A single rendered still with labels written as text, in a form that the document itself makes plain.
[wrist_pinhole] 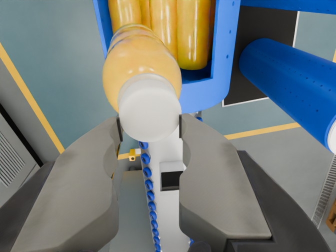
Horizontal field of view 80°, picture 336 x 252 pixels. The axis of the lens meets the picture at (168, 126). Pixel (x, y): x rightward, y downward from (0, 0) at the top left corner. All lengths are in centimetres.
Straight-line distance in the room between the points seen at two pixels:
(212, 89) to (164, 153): 50
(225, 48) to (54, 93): 164
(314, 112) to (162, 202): 76
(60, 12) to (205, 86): 141
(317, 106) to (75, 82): 156
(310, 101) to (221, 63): 60
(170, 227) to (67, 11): 151
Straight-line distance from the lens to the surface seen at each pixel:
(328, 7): 77
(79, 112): 191
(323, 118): 90
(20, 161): 211
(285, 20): 166
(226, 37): 40
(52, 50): 177
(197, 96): 39
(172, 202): 108
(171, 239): 137
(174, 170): 84
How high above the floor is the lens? 157
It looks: 57 degrees down
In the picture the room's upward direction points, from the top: 174 degrees clockwise
